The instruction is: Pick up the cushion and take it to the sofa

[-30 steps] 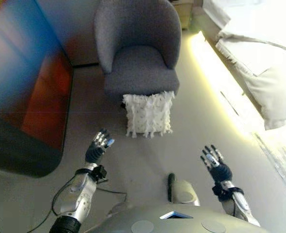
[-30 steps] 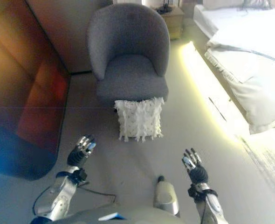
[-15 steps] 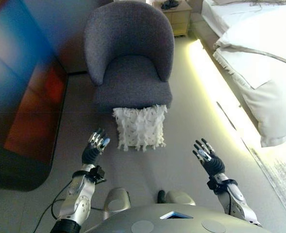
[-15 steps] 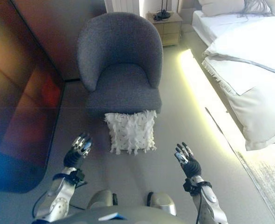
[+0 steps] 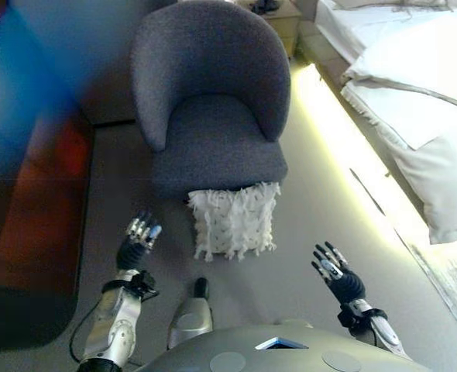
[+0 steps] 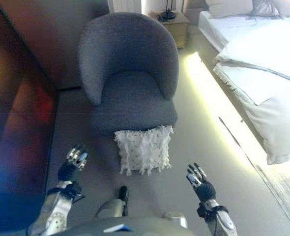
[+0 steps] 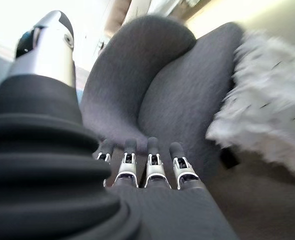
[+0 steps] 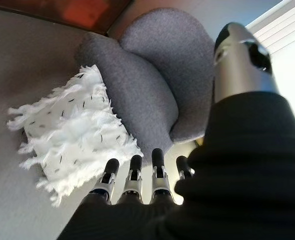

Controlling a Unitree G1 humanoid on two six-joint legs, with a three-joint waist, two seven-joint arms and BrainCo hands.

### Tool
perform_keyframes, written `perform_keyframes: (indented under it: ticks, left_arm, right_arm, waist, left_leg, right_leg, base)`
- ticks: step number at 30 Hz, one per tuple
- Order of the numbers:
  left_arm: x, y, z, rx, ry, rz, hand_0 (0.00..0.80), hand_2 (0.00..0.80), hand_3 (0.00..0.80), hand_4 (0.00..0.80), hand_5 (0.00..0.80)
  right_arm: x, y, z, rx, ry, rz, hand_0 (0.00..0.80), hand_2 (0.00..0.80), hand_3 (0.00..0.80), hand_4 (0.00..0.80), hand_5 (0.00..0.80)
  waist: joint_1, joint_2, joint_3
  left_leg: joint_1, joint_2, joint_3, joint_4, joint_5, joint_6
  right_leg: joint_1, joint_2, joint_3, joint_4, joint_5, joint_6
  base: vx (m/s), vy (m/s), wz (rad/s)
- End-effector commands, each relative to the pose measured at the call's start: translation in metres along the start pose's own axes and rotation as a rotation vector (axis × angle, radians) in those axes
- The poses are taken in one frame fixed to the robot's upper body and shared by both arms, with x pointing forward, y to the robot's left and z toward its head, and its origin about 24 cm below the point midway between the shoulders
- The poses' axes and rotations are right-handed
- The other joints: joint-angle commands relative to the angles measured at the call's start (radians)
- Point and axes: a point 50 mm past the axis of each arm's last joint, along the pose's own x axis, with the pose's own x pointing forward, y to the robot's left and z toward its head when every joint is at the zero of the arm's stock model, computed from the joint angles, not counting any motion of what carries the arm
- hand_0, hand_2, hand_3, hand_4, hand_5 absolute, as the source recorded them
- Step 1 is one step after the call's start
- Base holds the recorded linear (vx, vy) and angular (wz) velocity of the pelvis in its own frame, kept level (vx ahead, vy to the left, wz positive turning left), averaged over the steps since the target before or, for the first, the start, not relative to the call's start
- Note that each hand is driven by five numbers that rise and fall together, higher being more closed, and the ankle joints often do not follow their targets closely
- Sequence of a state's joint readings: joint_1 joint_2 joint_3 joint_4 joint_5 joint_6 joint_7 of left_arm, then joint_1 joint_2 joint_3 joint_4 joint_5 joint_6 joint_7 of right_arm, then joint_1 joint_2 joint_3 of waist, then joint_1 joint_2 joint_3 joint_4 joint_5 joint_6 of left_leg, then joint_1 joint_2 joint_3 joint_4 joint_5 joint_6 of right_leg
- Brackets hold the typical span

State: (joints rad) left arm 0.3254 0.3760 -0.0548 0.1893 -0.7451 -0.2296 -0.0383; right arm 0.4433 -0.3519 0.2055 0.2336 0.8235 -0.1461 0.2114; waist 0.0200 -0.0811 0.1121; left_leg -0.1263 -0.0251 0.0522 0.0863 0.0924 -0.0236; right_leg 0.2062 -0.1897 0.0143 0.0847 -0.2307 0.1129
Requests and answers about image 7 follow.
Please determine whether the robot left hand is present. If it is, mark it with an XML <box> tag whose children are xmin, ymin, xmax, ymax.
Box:
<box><xmin>0</xmin><ymin>9</ymin><xmax>240</xmax><ymax>240</ymax></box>

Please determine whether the white fringed cushion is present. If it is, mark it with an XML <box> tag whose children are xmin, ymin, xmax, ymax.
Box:
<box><xmin>206</xmin><ymin>29</ymin><xmax>295</xmax><ymax>181</ymax></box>

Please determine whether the grey fabric armchair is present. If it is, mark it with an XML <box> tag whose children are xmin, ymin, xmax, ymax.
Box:
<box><xmin>78</xmin><ymin>14</ymin><xmax>246</xmax><ymax>188</ymax></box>

